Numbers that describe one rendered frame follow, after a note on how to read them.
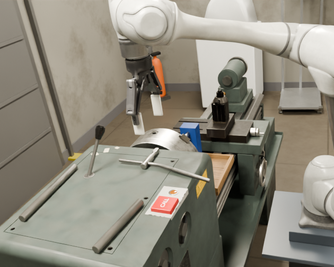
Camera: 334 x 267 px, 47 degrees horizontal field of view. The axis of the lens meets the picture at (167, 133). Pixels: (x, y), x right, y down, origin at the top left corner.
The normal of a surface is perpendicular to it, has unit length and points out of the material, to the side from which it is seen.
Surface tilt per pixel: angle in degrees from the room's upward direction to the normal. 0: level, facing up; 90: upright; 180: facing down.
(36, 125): 90
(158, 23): 87
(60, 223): 0
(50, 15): 90
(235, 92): 90
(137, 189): 0
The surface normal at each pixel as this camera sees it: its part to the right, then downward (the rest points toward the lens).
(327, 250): -0.14, -0.89
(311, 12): -0.35, 0.45
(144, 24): 0.15, 0.36
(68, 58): 0.93, 0.04
